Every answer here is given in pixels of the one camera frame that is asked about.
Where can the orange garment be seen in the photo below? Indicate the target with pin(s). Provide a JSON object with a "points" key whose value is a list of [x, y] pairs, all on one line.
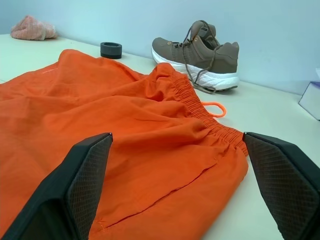
{"points": [[125, 112]]}

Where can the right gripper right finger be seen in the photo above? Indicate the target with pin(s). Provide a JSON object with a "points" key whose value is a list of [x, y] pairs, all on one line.
{"points": [[287, 185]]}

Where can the purple white tissue box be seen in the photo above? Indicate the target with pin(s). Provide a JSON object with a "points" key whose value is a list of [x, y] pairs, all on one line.
{"points": [[311, 100]]}

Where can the brown sneaker white sole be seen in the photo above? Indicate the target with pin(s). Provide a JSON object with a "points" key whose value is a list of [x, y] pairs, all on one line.
{"points": [[190, 56]]}

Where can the pink towel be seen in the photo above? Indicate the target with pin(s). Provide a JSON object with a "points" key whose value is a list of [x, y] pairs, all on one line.
{"points": [[32, 28]]}

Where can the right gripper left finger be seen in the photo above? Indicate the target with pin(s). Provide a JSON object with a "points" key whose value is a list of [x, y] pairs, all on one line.
{"points": [[55, 195]]}

